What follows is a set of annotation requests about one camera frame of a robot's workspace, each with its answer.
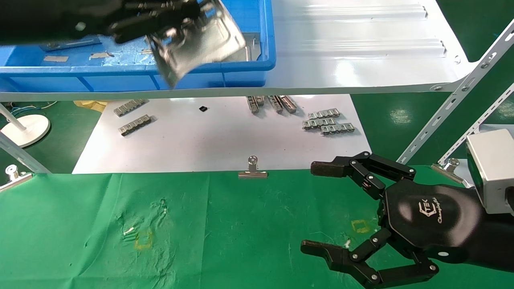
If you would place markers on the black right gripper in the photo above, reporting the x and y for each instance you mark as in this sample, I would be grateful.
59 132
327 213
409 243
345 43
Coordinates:
429 220

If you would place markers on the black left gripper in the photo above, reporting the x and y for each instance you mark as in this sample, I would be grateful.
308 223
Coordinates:
84 20

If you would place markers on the sheet metal bracket part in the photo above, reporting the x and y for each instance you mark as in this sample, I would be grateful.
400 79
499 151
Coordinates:
253 52
200 44
68 43

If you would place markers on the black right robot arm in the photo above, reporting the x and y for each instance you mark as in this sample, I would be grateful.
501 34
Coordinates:
498 241

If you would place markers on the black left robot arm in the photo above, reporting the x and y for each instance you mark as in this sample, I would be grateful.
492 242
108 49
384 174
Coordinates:
24 20

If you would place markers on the beige tape piece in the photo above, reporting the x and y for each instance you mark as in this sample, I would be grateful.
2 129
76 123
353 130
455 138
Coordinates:
147 51
100 55
55 58

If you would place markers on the blue plastic bin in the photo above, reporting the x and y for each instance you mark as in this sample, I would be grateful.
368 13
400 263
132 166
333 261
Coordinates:
120 76

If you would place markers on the small metal clip strip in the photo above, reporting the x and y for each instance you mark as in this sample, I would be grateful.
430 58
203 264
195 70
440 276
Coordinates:
324 113
135 125
129 107
317 123
288 104
252 105
338 129
276 104
260 100

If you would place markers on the silver binder clip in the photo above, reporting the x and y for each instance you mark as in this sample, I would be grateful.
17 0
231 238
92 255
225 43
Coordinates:
252 173
14 178
447 169

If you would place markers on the yellow crumpled bag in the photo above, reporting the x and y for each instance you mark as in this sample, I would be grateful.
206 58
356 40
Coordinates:
90 105

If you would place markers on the white board sheet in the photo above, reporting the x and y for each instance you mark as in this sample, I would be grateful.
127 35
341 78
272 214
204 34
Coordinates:
200 140

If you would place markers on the white perforated angle bar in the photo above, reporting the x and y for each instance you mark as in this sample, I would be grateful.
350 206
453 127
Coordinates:
478 125
441 108
24 156

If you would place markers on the white metal shelf panel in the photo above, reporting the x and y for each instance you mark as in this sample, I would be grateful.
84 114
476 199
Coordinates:
341 60

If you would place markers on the green table cloth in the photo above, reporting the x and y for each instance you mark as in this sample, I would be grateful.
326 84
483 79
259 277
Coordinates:
200 228

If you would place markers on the white round lamp stand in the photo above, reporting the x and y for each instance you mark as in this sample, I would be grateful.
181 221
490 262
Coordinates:
28 128

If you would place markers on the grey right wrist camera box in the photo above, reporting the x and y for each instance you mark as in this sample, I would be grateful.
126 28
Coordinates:
492 168

